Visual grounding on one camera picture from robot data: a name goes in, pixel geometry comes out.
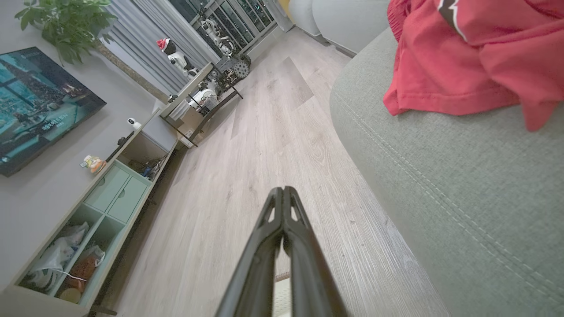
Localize grey pleated curtain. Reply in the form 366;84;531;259
98;0;221;96

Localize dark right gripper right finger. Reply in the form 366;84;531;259
282;186;349;317

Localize orange brown stored items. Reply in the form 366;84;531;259
56;244;107;304

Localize white plastic bag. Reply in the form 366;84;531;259
26;221;90;292

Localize pale green TV cabinet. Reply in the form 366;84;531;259
0;110;179;317

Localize white toy robot santa hat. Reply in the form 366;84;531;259
156;37;199;80

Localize grey sofa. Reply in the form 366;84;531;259
330;26;564;317

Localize light grey sofa body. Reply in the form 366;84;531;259
289;0;393;57

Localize side table with dark legs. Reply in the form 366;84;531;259
159;62;244;148

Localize white humanoid robot figure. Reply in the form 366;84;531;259
200;18;234;56

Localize glass balcony door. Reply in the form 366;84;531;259
169;0;279;59

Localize red shorts with white band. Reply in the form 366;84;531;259
382;0;564;133

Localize white woven-rim laundry basket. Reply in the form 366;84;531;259
273;271;292;317

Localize dark wheeled machine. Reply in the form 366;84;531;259
215;53;252;88

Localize small colourful toy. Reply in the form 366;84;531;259
80;155;108;175

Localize green potted plant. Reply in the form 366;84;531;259
14;0;119;67

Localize white device under table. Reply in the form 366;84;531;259
189;79;219;111

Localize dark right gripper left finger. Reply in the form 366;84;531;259
215;187;285;317

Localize cardboard box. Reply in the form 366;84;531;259
176;107;204;142

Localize flat screen television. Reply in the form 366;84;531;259
0;46;108;178

